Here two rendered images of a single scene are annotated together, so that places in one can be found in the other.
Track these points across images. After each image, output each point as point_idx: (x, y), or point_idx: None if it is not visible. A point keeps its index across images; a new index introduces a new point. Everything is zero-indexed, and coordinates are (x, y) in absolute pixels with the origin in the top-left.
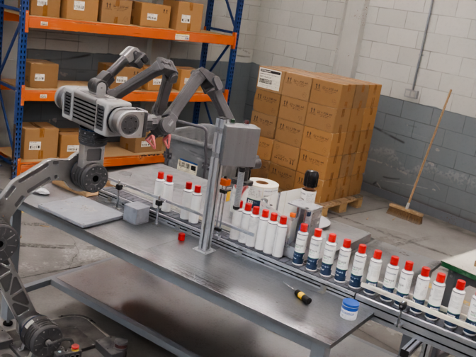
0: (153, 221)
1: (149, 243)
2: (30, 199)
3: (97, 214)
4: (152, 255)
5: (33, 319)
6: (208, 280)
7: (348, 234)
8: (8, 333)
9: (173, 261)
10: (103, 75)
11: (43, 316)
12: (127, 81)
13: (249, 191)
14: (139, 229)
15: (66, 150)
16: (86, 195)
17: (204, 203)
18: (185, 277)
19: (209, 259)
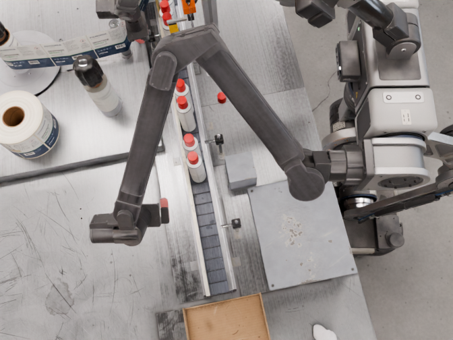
0: (216, 164)
1: (269, 104)
2: (353, 314)
3: (288, 202)
4: (286, 74)
5: (368, 191)
6: (267, 5)
7: (12, 10)
8: (368, 243)
9: (273, 52)
10: (400, 13)
11: (356, 192)
12: (271, 112)
13: (48, 120)
14: (253, 146)
15: None
16: (253, 301)
17: (84, 202)
18: (285, 19)
19: (229, 42)
